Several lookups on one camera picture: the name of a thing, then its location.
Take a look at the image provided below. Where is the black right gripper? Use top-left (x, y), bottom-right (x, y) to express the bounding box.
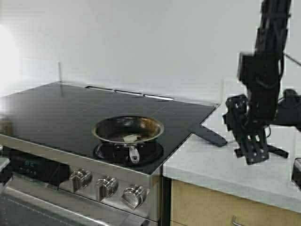
top-left (223, 53), bottom-right (301, 165)

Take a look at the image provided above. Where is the black spatula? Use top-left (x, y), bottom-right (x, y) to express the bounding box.
top-left (189, 124), bottom-right (289, 159)

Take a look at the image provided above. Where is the raw shrimp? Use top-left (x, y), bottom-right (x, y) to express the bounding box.
top-left (123, 134), bottom-right (141, 143)

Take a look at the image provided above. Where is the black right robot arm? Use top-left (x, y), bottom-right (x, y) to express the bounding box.
top-left (223, 0), bottom-right (301, 165)

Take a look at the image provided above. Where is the black object at right edge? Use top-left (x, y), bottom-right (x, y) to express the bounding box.
top-left (292, 158), bottom-right (301, 189)

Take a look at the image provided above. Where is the wooden cabinet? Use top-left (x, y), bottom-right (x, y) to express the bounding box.
top-left (171, 180), bottom-right (301, 226)

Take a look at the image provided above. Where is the right steel stove knob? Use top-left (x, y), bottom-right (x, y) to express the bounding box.
top-left (121, 185), bottom-right (147, 210)

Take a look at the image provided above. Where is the steel stove knob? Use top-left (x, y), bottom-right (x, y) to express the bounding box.
top-left (121, 185), bottom-right (147, 210)
top-left (95, 176), bottom-right (119, 202)
top-left (69, 169), bottom-right (92, 193)

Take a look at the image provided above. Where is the middle steel stove knob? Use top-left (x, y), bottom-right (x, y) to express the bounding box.
top-left (95, 176), bottom-right (119, 202)

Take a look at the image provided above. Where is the left steel stove knob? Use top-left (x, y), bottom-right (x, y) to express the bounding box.
top-left (69, 169), bottom-right (92, 193)

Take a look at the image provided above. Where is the stainless steel stove range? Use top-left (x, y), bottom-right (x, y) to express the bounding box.
top-left (0, 82), bottom-right (216, 226)

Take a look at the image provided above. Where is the steel drawer handle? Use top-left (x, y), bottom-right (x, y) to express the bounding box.
top-left (231, 215), bottom-right (244, 226)

